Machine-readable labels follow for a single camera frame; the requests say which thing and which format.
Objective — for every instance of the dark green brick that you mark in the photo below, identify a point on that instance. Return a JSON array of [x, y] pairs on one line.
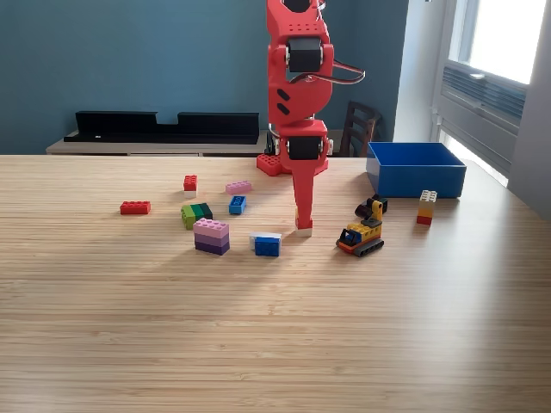
[[384, 205]]

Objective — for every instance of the small yellow toy digger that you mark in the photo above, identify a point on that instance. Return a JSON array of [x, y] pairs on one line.
[[361, 236]]

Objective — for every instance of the red and white brick stack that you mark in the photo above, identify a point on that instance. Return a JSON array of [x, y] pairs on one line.
[[190, 184]]

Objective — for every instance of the grey wall heater unit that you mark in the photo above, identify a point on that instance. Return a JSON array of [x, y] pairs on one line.
[[482, 107]]

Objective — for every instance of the white yellow red brick tower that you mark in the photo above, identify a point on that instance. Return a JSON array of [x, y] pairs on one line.
[[426, 211]]

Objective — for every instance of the purple and pink brick stack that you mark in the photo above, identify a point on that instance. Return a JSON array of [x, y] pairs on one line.
[[211, 238]]

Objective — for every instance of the flat red brick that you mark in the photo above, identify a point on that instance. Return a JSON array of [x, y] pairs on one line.
[[135, 208]]

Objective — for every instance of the white window frame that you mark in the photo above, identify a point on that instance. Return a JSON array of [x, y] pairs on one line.
[[467, 43]]

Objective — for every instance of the pale wooden sideboard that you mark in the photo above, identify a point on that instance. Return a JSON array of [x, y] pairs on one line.
[[129, 149]]

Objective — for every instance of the small blue brick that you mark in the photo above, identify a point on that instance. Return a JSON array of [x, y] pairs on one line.
[[237, 205]]

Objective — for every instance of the yellow red white brick stack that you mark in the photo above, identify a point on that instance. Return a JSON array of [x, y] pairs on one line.
[[304, 232]]

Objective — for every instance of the blue plastic bin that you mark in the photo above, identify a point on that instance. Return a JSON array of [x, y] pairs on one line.
[[422, 180]]

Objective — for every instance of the dark wooden chair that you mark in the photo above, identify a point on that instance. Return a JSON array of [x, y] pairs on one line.
[[359, 129]]

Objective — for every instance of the blue and white brick pair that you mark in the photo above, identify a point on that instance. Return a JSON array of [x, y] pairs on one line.
[[267, 247]]

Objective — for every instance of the black shelf unit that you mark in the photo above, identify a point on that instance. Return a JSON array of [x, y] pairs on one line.
[[129, 129]]

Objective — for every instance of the green brick stack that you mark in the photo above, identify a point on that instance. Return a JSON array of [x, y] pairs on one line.
[[193, 215]]

